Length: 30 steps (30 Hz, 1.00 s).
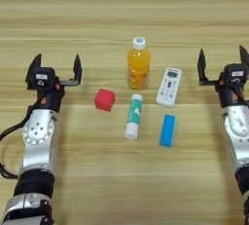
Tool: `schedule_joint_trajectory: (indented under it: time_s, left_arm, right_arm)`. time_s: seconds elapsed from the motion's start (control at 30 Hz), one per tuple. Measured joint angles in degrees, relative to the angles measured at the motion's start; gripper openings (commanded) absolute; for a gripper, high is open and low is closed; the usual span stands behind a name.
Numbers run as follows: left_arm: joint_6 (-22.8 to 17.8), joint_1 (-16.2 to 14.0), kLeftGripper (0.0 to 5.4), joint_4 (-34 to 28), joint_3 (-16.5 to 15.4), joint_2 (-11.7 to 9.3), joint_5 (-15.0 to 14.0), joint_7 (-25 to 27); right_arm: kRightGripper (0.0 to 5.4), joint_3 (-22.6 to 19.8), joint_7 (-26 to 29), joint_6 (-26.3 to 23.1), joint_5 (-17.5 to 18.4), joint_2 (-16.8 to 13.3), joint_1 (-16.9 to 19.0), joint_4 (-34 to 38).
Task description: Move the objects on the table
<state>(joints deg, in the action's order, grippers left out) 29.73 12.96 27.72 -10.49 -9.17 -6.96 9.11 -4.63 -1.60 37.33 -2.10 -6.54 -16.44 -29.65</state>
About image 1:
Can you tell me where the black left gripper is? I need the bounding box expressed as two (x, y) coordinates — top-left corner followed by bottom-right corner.
(25, 53), (83, 113)

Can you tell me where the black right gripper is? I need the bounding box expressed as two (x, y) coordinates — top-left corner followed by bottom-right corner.
(196, 45), (249, 109)

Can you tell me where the red cube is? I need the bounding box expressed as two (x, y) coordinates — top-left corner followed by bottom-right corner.
(93, 88), (117, 113)

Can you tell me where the orange juice bottle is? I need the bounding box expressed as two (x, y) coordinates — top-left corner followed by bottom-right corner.
(126, 36), (152, 91)

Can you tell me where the right gripper labelled black box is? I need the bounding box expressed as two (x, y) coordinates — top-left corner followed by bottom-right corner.
(222, 62), (249, 86)

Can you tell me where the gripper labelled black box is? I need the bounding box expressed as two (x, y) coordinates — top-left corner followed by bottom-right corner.
(222, 62), (249, 86)
(26, 66), (57, 91)

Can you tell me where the left gripper labelled black box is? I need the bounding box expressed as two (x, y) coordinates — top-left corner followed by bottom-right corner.
(26, 66), (57, 91)

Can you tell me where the white remote control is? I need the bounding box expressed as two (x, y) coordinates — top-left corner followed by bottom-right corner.
(155, 66), (183, 109)

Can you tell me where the blue rectangular block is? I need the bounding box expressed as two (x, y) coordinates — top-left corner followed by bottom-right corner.
(159, 113), (177, 148)

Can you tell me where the white and green tube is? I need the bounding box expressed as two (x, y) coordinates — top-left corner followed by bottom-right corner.
(124, 93), (144, 141)

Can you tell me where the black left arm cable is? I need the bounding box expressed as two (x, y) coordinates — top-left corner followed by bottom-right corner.
(0, 104), (35, 180)

